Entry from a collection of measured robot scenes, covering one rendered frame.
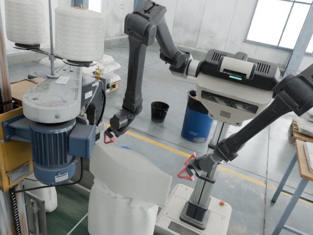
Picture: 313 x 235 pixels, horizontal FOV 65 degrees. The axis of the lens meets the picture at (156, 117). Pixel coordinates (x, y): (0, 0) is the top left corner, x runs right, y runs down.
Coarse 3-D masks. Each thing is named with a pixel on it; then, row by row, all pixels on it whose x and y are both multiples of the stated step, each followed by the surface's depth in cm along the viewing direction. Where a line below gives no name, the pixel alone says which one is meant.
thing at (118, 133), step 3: (123, 126) 114; (126, 126) 115; (111, 129) 115; (114, 129) 116; (117, 129) 116; (120, 129) 116; (123, 129) 116; (126, 129) 121; (114, 132) 115; (117, 132) 116; (120, 132) 117; (123, 132) 118; (117, 135) 114; (120, 135) 116
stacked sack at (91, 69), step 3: (63, 63) 378; (99, 63) 411; (93, 66) 391; (96, 66) 398; (102, 66) 412; (84, 69) 373; (87, 69) 378; (90, 69) 385; (93, 69) 391; (84, 72) 373; (87, 72) 380; (90, 72) 389
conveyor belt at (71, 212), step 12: (60, 192) 179; (72, 192) 181; (60, 204) 169; (72, 204) 171; (84, 204) 173; (48, 216) 159; (60, 216) 161; (72, 216) 162; (84, 216) 164; (48, 228) 152; (60, 228) 153; (72, 228) 154; (84, 228) 156
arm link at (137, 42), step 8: (128, 16) 82; (128, 32) 85; (152, 32) 81; (136, 40) 83; (144, 40) 82; (152, 40) 83; (136, 48) 86; (144, 48) 88; (136, 56) 88; (144, 56) 91; (128, 64) 93; (136, 64) 90; (128, 72) 96; (136, 72) 93; (128, 80) 99; (136, 80) 97; (128, 88) 101; (136, 88) 100; (128, 96) 104; (136, 96) 103; (128, 104) 108; (136, 104) 106
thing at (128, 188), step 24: (96, 144) 128; (96, 168) 134; (120, 168) 118; (144, 168) 126; (96, 192) 131; (120, 192) 124; (144, 192) 121; (168, 192) 118; (96, 216) 137; (120, 216) 128; (144, 216) 123
